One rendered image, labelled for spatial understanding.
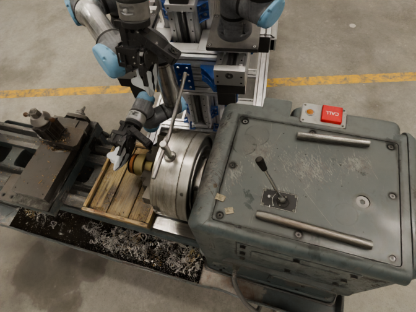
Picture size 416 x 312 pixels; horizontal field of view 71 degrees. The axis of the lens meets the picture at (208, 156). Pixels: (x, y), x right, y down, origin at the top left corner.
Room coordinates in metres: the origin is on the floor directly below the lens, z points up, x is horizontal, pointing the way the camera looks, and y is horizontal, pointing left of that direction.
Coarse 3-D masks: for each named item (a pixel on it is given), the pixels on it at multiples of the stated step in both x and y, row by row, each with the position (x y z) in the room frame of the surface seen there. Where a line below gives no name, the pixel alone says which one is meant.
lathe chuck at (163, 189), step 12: (180, 132) 0.57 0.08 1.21; (192, 132) 0.57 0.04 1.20; (168, 144) 0.52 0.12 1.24; (180, 144) 0.51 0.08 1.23; (156, 156) 0.48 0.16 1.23; (180, 156) 0.46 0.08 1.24; (168, 168) 0.43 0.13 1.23; (180, 168) 0.43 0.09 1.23; (156, 180) 0.41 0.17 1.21; (168, 180) 0.40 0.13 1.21; (156, 192) 0.39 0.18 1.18; (168, 192) 0.37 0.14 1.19; (156, 204) 0.36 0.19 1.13; (168, 204) 0.35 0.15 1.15; (168, 216) 0.34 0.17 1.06
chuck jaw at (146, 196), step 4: (144, 172) 0.50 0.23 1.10; (148, 172) 0.50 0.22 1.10; (144, 176) 0.49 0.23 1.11; (148, 176) 0.48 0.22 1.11; (144, 180) 0.47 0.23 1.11; (148, 180) 0.47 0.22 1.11; (144, 184) 0.45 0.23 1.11; (148, 184) 0.45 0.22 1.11; (144, 188) 0.45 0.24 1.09; (148, 188) 0.43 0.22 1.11; (144, 192) 0.42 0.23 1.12; (148, 192) 0.42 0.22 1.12; (144, 196) 0.41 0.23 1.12; (148, 196) 0.40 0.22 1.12; (144, 200) 0.40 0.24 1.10; (148, 200) 0.39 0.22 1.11; (156, 208) 0.37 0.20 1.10
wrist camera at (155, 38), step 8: (144, 32) 0.65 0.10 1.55; (152, 32) 0.66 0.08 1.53; (136, 40) 0.64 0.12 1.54; (144, 40) 0.63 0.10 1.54; (152, 40) 0.63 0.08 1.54; (160, 40) 0.64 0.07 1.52; (152, 48) 0.62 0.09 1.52; (160, 48) 0.61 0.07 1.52; (168, 48) 0.62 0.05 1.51; (176, 48) 0.63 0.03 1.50; (160, 56) 0.61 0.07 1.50; (168, 56) 0.60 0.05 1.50; (176, 56) 0.60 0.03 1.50
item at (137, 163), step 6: (132, 156) 0.57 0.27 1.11; (138, 156) 0.57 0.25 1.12; (144, 156) 0.56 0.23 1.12; (132, 162) 0.55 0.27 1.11; (138, 162) 0.54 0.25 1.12; (144, 162) 0.54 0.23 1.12; (150, 162) 0.54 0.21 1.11; (132, 168) 0.53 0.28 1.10; (138, 168) 0.52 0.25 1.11; (144, 168) 0.52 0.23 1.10; (150, 168) 0.51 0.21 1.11; (138, 174) 0.51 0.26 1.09
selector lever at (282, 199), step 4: (264, 172) 0.30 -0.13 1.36; (268, 172) 0.30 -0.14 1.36; (268, 176) 0.30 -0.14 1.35; (272, 180) 0.29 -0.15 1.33; (272, 184) 0.28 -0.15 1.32; (276, 188) 0.28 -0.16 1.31; (276, 192) 0.27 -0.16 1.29; (280, 196) 0.26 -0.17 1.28; (284, 196) 0.27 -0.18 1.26; (276, 200) 0.26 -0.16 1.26; (280, 200) 0.26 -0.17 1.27; (284, 200) 0.26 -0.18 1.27; (288, 200) 0.26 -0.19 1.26; (280, 204) 0.25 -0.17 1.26; (284, 204) 0.25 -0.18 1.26; (288, 204) 0.25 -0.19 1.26
